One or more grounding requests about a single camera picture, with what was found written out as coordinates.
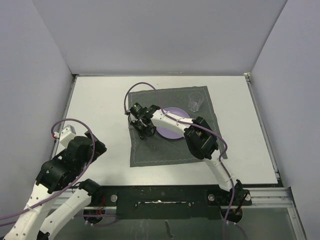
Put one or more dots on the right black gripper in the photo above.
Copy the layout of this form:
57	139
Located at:
142	134

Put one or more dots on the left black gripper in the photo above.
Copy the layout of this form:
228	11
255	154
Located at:
99	148

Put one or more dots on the grey cloth placemat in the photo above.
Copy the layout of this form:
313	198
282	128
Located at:
169	151

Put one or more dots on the purple plastic plate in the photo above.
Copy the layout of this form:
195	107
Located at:
168	133

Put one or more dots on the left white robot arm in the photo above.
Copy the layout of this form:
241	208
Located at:
55	176

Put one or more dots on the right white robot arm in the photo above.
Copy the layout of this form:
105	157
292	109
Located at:
201	141

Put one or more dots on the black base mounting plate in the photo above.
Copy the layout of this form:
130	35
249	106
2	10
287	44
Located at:
171	202

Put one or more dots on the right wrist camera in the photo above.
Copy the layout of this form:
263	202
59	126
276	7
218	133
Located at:
136	111

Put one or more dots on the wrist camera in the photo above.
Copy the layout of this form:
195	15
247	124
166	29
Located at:
65	136
136	111

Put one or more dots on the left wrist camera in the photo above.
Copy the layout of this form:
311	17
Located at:
65	136

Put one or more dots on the aluminium frame rail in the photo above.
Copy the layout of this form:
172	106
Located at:
269	196

